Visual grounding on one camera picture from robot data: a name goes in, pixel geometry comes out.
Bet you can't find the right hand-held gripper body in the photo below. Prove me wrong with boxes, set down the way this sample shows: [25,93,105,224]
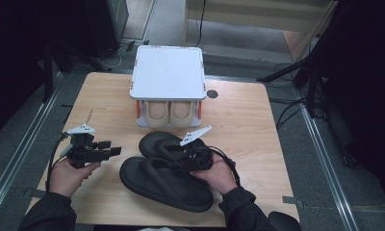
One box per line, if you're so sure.
[179,124,215,172]

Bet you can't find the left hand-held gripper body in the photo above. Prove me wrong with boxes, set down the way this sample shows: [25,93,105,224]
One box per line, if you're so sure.
[63,123,112,169]

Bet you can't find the black flip-flop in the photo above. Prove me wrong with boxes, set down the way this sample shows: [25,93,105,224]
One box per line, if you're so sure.
[118,156,215,214]
[138,130,214,169]

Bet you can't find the cream clog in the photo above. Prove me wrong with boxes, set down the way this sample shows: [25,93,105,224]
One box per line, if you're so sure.
[143,100,171,129]
[168,100,195,128]

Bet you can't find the white shoe rack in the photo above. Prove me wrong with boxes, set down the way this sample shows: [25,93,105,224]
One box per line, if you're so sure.
[129,44,208,129]

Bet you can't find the person's right hand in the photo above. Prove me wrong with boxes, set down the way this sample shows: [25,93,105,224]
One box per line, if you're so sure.
[190,153,240,196]

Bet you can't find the person's left hand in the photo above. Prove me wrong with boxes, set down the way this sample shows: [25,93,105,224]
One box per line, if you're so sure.
[48,157,102,198]

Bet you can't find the grey tape piece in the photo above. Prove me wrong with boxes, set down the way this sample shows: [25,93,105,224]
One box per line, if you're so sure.
[24,188,49,199]
[282,195,305,208]

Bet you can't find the black metal stand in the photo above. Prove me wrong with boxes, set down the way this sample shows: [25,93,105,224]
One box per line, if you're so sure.
[40,41,112,104]

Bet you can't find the person's dark trouser leg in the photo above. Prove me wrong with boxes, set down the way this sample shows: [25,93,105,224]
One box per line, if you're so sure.
[268,211,302,231]

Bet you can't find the black tripod stand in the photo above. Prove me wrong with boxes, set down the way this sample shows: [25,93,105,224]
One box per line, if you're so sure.
[257,47,329,118]

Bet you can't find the dark curtain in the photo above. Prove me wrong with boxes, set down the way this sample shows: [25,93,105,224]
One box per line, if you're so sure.
[0,0,89,143]
[309,0,385,206]

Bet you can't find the dark cabinet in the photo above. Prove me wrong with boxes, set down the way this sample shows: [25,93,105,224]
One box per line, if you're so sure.
[84,0,130,61]

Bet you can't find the beige wooden platform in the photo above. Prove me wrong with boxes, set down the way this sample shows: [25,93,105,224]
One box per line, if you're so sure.
[184,0,338,63]

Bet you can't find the right hand-held gripper black cable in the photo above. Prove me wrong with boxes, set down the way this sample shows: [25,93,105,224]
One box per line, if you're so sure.
[206,145,244,188]

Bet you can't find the hand-held gripper black cable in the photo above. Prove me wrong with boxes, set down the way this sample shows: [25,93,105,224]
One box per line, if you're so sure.
[206,145,244,188]
[44,132,77,193]

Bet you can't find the left hand-held gripper black cable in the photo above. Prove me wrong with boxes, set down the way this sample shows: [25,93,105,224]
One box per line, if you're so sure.
[44,132,77,193]

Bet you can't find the metal floor rail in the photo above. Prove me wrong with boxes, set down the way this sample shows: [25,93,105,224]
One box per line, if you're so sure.
[0,71,65,223]
[295,88,360,231]

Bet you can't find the white floor cable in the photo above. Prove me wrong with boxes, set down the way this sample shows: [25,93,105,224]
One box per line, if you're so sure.
[95,44,124,71]

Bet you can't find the black floor cables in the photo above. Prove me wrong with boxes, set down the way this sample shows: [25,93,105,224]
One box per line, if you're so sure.
[269,62,311,130]

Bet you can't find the hanging black cable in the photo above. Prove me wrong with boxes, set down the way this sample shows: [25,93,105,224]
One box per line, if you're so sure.
[194,0,208,48]

